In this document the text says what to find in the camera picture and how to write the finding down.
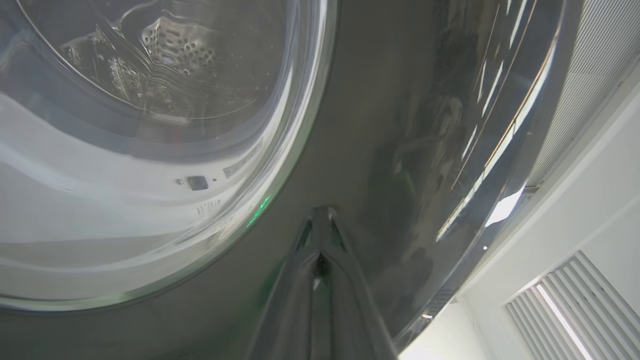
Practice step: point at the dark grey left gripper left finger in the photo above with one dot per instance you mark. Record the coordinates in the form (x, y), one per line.
(290, 320)

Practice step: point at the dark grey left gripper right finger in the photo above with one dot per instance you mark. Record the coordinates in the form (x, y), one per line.
(355, 320)

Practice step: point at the black round glass washer door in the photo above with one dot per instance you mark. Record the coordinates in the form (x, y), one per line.
(380, 100)

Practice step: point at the white front-load washing machine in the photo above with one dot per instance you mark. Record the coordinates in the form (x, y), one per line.
(100, 210)

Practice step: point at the stainless steel washing machine drum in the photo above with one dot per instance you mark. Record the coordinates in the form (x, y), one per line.
(175, 45)

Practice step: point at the white slatted air vent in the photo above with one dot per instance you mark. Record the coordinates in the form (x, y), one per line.
(575, 310)

